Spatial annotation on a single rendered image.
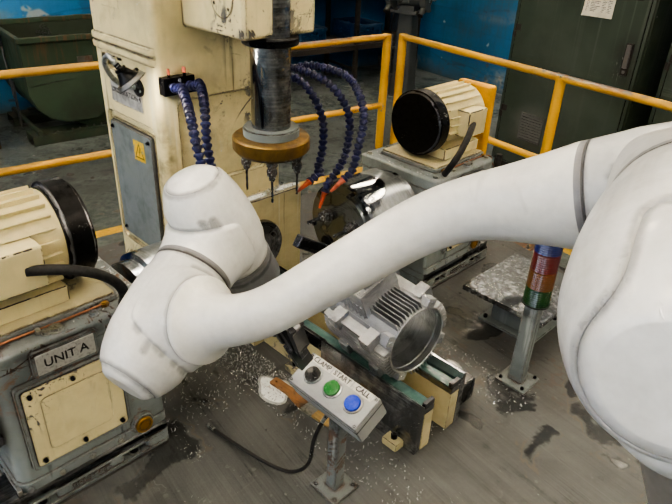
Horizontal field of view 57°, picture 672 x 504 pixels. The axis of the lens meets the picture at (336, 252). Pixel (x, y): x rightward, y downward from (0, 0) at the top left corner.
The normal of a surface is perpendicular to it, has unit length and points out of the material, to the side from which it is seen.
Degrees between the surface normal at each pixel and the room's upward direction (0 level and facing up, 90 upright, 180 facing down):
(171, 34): 90
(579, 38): 90
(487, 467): 0
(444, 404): 90
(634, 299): 48
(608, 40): 90
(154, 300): 34
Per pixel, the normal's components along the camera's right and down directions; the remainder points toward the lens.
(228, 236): 0.67, 0.10
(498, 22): -0.80, 0.26
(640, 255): -0.61, -0.65
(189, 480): 0.04, -0.87
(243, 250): 0.87, 0.18
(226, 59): 0.70, 0.37
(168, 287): -0.34, -0.67
